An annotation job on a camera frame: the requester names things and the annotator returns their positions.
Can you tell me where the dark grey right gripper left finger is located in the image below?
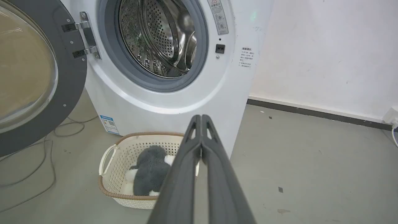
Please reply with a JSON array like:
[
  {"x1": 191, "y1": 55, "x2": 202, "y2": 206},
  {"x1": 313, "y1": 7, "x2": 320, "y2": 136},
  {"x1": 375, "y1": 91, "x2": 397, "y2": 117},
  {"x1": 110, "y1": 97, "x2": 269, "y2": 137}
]
[{"x1": 147, "y1": 114, "x2": 202, "y2": 224}]

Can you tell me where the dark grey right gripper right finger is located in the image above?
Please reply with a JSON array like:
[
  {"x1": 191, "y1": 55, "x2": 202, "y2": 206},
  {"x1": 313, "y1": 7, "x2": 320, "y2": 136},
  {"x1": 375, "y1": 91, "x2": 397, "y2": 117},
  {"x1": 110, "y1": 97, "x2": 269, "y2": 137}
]
[{"x1": 201, "y1": 114, "x2": 257, "y2": 224}]

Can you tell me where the white front-load washing machine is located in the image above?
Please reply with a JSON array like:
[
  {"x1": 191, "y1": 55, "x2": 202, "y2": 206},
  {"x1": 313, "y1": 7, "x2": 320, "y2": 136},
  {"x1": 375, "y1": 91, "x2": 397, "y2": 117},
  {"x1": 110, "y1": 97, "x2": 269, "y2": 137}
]
[{"x1": 60, "y1": 0, "x2": 275, "y2": 160}]

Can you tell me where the grey round washing machine door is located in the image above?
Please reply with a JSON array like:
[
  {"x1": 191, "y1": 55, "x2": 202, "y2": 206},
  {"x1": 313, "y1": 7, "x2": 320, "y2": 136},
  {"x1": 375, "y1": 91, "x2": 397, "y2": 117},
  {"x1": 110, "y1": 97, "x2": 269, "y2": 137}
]
[{"x1": 0, "y1": 0, "x2": 100, "y2": 158}]

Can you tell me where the grey and white plush toy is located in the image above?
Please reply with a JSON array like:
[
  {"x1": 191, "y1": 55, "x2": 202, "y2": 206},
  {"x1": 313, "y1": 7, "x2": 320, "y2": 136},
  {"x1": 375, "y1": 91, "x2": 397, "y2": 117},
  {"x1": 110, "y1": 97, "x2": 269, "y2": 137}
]
[{"x1": 126, "y1": 145, "x2": 175, "y2": 197}]

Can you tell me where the cream perforated laundry basket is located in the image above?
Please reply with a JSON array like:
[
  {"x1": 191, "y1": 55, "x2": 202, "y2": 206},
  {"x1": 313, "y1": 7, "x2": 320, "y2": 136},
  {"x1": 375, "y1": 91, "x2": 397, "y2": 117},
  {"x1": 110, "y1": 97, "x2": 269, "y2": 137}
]
[{"x1": 98, "y1": 132, "x2": 200, "y2": 209}]

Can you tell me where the black skirting strip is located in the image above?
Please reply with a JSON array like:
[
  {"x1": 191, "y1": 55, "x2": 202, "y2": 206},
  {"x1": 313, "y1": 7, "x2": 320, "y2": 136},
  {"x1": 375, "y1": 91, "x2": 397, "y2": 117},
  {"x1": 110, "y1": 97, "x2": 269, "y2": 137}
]
[{"x1": 247, "y1": 99, "x2": 393, "y2": 131}]

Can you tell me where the thin grey floor cable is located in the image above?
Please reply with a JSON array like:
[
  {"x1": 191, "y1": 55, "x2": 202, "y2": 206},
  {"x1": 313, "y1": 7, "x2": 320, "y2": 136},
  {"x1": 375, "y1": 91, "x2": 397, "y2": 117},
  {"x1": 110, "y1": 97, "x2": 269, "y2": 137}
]
[{"x1": 0, "y1": 116, "x2": 99, "y2": 213}]

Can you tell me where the white wall power plug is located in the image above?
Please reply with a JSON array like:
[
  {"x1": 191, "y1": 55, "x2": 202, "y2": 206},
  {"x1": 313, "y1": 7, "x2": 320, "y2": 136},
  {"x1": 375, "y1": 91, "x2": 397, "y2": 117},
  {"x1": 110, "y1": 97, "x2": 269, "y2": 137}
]
[{"x1": 382, "y1": 106, "x2": 398, "y2": 147}]

